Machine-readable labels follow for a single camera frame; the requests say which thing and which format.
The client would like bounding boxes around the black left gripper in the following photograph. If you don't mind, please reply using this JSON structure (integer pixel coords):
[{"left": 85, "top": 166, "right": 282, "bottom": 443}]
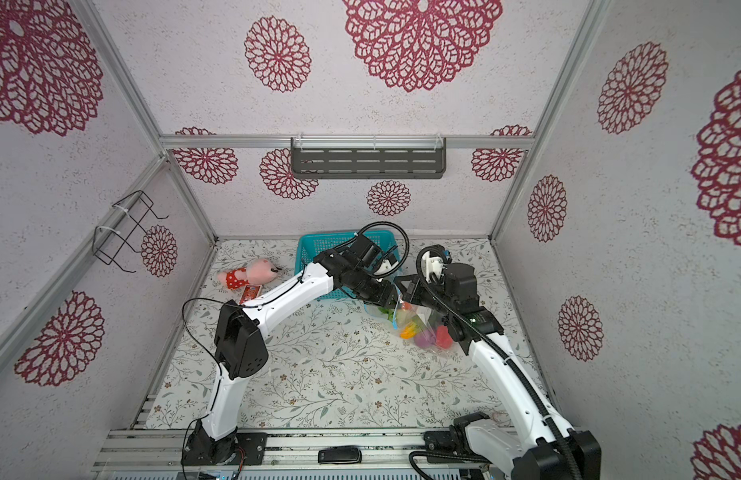
[{"left": 351, "top": 269, "right": 404, "bottom": 309}]

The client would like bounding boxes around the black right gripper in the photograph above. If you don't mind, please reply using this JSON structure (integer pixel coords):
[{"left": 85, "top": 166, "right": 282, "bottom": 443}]
[{"left": 394, "top": 275, "right": 456, "bottom": 322}]

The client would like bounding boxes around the green yellow cucumber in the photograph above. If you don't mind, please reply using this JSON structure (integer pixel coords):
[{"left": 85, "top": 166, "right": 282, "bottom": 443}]
[{"left": 399, "top": 316, "right": 423, "bottom": 340}]

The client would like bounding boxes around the clear zip top bag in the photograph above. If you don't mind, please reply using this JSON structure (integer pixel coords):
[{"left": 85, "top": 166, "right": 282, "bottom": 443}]
[{"left": 366, "top": 286, "right": 454, "bottom": 351}]

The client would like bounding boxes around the purple onion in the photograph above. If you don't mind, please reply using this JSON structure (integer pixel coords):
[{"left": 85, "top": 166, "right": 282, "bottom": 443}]
[{"left": 413, "top": 329, "right": 436, "bottom": 349}]

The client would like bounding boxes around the white radish with leaves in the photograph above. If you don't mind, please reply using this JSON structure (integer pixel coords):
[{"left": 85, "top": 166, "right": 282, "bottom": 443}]
[{"left": 368, "top": 306, "right": 396, "bottom": 322}]

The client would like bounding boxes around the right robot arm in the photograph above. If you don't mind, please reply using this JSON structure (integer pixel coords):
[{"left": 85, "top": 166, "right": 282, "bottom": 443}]
[{"left": 404, "top": 253, "right": 602, "bottom": 479}]

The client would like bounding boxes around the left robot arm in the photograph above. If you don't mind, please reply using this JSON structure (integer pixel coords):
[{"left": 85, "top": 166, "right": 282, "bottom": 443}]
[{"left": 180, "top": 227, "right": 410, "bottom": 467}]

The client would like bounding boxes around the teal plastic basket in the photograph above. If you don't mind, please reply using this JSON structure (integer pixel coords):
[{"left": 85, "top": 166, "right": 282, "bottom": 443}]
[{"left": 296, "top": 221, "right": 410, "bottom": 308}]

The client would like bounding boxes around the red card pack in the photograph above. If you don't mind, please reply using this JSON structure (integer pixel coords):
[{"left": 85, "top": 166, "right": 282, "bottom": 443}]
[{"left": 240, "top": 285, "right": 262, "bottom": 305}]

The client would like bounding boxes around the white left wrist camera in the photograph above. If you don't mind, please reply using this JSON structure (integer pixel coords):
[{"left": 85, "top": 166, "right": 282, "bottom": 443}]
[{"left": 375, "top": 253, "right": 397, "bottom": 275}]

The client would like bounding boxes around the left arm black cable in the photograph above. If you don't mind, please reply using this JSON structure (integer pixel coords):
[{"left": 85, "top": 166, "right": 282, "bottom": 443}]
[{"left": 179, "top": 220, "right": 411, "bottom": 475}]

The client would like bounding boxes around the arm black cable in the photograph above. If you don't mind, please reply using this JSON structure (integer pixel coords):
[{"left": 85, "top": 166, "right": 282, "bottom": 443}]
[
  {"left": 407, "top": 244, "right": 584, "bottom": 480},
  {"left": 179, "top": 220, "right": 411, "bottom": 475}
]

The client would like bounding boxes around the grey wall shelf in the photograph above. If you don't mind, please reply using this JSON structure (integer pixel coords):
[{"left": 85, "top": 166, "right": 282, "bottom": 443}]
[{"left": 290, "top": 137, "right": 447, "bottom": 180}]

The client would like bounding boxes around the small black device on rail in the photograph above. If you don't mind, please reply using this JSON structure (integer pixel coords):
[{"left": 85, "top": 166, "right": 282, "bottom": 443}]
[{"left": 318, "top": 446, "right": 362, "bottom": 465}]

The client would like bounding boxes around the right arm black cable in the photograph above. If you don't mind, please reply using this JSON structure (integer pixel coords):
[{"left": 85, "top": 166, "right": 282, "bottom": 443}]
[{"left": 407, "top": 244, "right": 584, "bottom": 480}]

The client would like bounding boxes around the black wire wall rack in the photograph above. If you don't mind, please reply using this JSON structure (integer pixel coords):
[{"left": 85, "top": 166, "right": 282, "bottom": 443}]
[{"left": 90, "top": 189, "right": 168, "bottom": 274}]

